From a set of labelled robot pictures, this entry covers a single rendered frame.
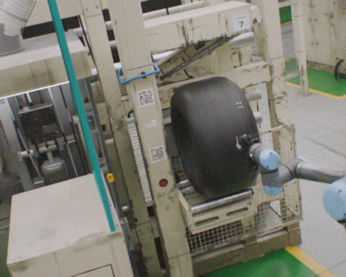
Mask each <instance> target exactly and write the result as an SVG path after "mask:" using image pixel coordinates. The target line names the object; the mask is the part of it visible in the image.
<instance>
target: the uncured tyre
mask: <svg viewBox="0 0 346 277"><path fill-rule="evenodd" d="M213 101H216V102H213ZM238 101H242V104H243V106H244V108H243V109H238V107H237V105H236V102H238ZM209 102H212V103H209ZM205 103H208V104H205ZM201 104H204V105H201ZM170 116H171V124H172V130H173V133H174V138H175V142H176V147H177V150H178V153H179V156H180V160H181V163H182V165H183V168H184V170H185V173H186V175H187V177H188V179H189V181H190V183H191V185H192V187H193V188H194V190H195V191H196V192H197V193H198V194H200V195H202V196H204V197H206V198H217V197H220V196H224V195H228V194H230V193H234V192H237V191H240V190H244V189H247V188H248V187H250V186H252V185H253V184H254V183H255V181H256V179H257V177H258V175H259V173H260V170H259V166H258V170H256V171H251V172H249V171H248V169H247V156H243V155H242V154H239V153H237V151H236V144H237V139H236V137H237V136H239V137H240V136H242V135H246V136H248V135H251V134H252V132H253V133H254V134H256V135H257V138H258V139H259V143H261V141H260V135H259V130H258V126H257V124H256V120H255V117H254V114H253V111H252V109H251V107H250V104H249V102H248V100H247V98H246V96H245V95H244V93H243V91H242V90H241V89H240V88H239V86H238V85H237V84H235V83H234V82H232V81H231V80H229V79H227V78H226V77H223V76H214V77H210V78H207V79H203V80H199V81H195V82H190V83H187V84H183V85H182V86H180V87H178V88H177V89H176V91H175V92H174V94H173V95H172V97H171V100H170Z"/></svg>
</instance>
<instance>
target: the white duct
mask: <svg viewBox="0 0 346 277"><path fill-rule="evenodd" d="M34 1H35V0H5V1H4V3H3V5H2V7H1V8H0V10H1V11H0V23H3V24H4V26H5V27H4V29H5V31H4V35H9V36H16V35H18V34H19V32H20V30H21V28H22V25H23V24H24V22H25V21H26V17H27V15H28V13H29V11H30V9H31V6H32V5H33V2H34Z"/></svg>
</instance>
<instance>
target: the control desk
mask: <svg viewBox="0 0 346 277"><path fill-rule="evenodd" d="M101 175H102V178H103V182H104V187H105V190H106V193H107V198H108V202H109V205H110V210H111V214H112V216H113V221H114V225H115V228H116V231H114V232H110V228H109V224H108V221H107V218H106V215H105V211H104V208H103V205H102V201H101V197H100V195H99V191H98V188H97V184H96V181H95V178H94V175H93V173H92V175H89V174H88V175H85V176H81V177H78V178H74V179H71V180H67V181H63V182H59V183H56V184H53V185H49V186H45V187H42V188H39V189H35V190H31V191H27V192H23V193H20V194H17V195H13V196H12V208H11V216H10V229H9V243H8V257H7V266H8V269H9V272H10V275H11V277H134V275H133V271H132V268H131V263H130V259H129V255H128V252H127V248H126V244H125V240H124V236H123V233H122V229H121V226H120V223H119V220H118V217H117V215H116V211H115V208H114V205H113V203H112V200H111V197H110V194H109V191H108V188H107V185H106V183H105V179H104V176H103V173H102V171H101Z"/></svg>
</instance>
